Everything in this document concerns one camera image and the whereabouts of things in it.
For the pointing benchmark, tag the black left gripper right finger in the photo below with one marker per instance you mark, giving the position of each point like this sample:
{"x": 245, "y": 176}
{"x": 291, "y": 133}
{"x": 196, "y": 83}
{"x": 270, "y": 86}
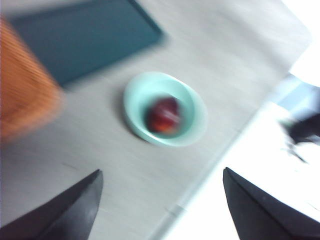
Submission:
{"x": 257, "y": 215}

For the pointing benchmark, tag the dark rectangular tray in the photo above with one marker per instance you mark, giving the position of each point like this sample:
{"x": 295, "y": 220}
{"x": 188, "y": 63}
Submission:
{"x": 87, "y": 37}

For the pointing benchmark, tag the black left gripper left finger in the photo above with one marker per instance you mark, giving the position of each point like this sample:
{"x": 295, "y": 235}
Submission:
{"x": 62, "y": 220}

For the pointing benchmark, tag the dark red plum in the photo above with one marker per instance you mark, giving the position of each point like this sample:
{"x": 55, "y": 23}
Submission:
{"x": 163, "y": 116}

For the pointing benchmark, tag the brown wicker basket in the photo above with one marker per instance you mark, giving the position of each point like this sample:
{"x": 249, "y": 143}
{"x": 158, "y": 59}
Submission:
{"x": 22, "y": 87}

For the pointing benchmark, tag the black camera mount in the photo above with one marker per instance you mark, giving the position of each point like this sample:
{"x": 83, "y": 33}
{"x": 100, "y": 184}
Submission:
{"x": 305, "y": 130}

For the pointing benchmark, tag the teal bowl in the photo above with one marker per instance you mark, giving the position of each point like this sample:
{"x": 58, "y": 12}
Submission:
{"x": 190, "y": 125}

